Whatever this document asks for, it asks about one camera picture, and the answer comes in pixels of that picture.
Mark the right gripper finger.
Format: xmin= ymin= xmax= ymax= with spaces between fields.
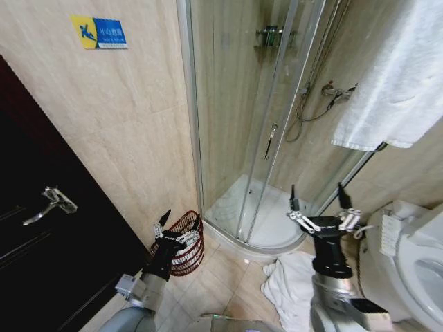
xmin=338 ymin=183 xmax=363 ymax=231
xmin=286 ymin=184 xmax=320 ymax=234

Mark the wire shower shelf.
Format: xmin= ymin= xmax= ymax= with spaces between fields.
xmin=253 ymin=24 xmax=299 ymax=53

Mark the silver door lever handle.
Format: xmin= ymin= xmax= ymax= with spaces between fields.
xmin=21 ymin=185 xmax=79 ymax=227

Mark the crumpled white used towel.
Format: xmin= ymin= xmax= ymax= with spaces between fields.
xmin=260 ymin=251 xmax=316 ymax=332

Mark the chrome shower door handle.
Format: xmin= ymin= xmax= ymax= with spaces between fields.
xmin=262 ymin=122 xmax=280 ymax=162

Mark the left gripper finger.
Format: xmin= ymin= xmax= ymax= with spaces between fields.
xmin=153 ymin=208 xmax=172 ymax=240
xmin=174 ymin=214 xmax=204 ymax=245

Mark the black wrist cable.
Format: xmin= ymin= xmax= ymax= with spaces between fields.
xmin=356 ymin=238 xmax=368 ymax=300

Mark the glass shower enclosure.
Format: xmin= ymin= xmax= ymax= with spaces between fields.
xmin=175 ymin=0 xmax=383 ymax=259

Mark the red wire hamper basket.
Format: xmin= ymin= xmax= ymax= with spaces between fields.
xmin=150 ymin=209 xmax=206 ymax=277

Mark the white toilet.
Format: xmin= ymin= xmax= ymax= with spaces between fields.
xmin=364 ymin=199 xmax=443 ymax=332

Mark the yellow blue warning sign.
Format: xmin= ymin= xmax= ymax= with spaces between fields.
xmin=69 ymin=14 xmax=129 ymax=50

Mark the dark wooden door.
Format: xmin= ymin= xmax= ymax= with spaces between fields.
xmin=0 ymin=54 xmax=154 ymax=332

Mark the white towel in hamper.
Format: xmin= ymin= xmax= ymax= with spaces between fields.
xmin=170 ymin=241 xmax=202 ymax=266

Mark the chrome shower faucet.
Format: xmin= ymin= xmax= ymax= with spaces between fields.
xmin=320 ymin=80 xmax=359 ymax=102

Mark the toilet control label panel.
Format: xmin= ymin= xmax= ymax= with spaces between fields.
xmin=379 ymin=210 xmax=404 ymax=256

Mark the white shower tray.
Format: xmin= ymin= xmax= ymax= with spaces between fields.
xmin=202 ymin=174 xmax=313 ymax=260

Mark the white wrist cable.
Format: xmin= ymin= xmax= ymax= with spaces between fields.
xmin=353 ymin=223 xmax=377 ymax=240

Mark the hanging white towel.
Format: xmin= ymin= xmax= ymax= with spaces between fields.
xmin=330 ymin=0 xmax=443 ymax=151

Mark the chrome shower hose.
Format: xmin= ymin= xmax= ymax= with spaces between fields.
xmin=284 ymin=0 xmax=347 ymax=143

